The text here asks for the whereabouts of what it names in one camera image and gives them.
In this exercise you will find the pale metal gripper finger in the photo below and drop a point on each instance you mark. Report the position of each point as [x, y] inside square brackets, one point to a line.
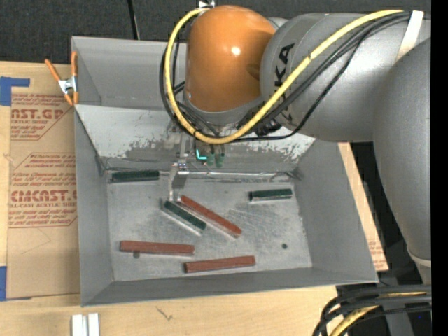
[180, 184]
[171, 187]

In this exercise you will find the dark green flat block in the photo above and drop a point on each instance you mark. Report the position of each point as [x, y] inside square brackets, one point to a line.
[271, 194]
[136, 176]
[185, 215]

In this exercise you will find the red-brown flat block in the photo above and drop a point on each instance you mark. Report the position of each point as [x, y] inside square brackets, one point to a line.
[211, 215]
[157, 248]
[220, 264]

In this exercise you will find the grey metal bin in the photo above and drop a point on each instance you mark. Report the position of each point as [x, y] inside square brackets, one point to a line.
[245, 222]

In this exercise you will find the brown cardboard board, red print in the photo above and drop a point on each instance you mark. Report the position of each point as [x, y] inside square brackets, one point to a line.
[42, 257]

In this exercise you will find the black cylinder on white bracket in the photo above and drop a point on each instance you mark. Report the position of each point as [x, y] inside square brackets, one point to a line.
[267, 127]

